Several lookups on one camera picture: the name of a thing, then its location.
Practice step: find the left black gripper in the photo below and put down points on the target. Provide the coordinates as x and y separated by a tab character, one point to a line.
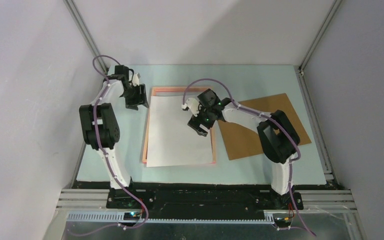
141	99

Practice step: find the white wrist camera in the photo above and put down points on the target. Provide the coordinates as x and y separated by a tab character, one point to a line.
193	105
135	80

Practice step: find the brown backing board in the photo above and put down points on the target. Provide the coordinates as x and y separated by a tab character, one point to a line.
241	142

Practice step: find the right aluminium corner post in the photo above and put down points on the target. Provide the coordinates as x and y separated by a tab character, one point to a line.
335	6

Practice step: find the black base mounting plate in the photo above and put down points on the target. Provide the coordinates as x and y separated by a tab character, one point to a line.
204	201

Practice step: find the aluminium front rail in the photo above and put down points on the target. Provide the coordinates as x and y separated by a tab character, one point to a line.
90	206

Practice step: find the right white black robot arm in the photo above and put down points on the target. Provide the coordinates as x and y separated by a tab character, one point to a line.
278	138

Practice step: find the aluminium corner post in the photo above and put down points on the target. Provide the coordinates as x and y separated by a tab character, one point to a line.
82	26
335	6

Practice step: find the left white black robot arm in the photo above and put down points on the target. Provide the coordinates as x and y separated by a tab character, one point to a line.
100	128

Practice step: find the orange wooden picture frame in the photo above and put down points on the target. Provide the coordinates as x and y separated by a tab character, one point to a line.
175	89

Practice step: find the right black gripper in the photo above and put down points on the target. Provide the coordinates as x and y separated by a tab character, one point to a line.
195	122

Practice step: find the building and sky photo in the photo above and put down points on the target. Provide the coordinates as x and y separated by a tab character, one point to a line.
171	142

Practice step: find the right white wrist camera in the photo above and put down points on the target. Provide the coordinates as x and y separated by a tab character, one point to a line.
193	105

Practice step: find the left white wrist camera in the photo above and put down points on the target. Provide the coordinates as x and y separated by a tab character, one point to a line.
135	80

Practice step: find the left aluminium corner post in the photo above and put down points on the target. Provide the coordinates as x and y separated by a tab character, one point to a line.
82	26

